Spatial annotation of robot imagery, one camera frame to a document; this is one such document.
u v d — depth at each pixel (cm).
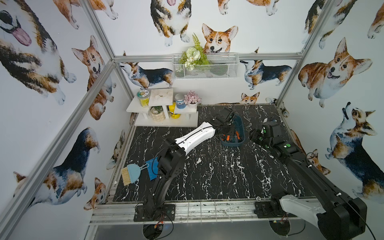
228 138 87
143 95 95
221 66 93
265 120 75
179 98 95
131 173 86
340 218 37
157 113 109
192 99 90
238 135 101
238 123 109
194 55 78
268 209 73
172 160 52
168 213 74
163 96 97
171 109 102
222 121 69
